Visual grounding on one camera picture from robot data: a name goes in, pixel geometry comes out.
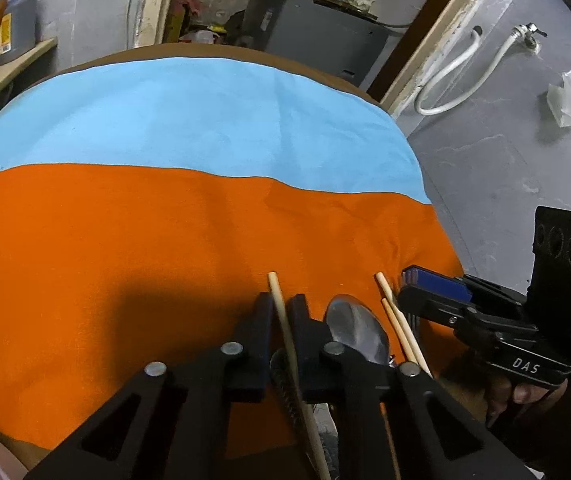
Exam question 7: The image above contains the wooden door frame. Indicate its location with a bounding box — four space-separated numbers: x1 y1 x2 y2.
132 0 512 112

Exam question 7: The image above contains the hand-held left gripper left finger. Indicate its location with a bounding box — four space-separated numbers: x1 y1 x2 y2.
24 292 274 480

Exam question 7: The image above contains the striped blue orange brown cloth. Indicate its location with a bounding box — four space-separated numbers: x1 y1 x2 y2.
0 42 471 467

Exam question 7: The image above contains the wooden counter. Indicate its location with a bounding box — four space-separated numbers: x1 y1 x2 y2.
0 37 59 132

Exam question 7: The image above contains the silver metal spoon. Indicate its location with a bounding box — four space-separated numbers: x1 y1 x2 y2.
324 295 396 369

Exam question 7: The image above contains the metal wall faucet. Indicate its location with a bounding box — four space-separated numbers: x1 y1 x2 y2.
512 22 549 54

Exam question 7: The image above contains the wooden chopstick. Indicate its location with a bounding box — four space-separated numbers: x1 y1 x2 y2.
375 272 434 379
267 272 334 480
381 298 419 367

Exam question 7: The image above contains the person's right hand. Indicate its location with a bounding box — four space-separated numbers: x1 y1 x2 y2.
484 371 561 429

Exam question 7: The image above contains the person's right forearm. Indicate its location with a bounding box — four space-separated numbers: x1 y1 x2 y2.
490 355 571 480

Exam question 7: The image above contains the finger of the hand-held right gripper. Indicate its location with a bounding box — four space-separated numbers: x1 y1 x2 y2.
400 264 529 312
397 284 537 342

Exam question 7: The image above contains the grey metal cabinet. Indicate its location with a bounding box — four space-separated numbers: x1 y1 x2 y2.
244 0 404 89

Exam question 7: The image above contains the dark liquid jug yellow label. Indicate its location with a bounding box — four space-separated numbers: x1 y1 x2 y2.
0 0 42 67

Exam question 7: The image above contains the white hose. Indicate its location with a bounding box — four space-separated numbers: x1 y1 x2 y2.
413 26 529 116

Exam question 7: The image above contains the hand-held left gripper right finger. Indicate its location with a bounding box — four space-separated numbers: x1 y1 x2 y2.
289 294 532 480

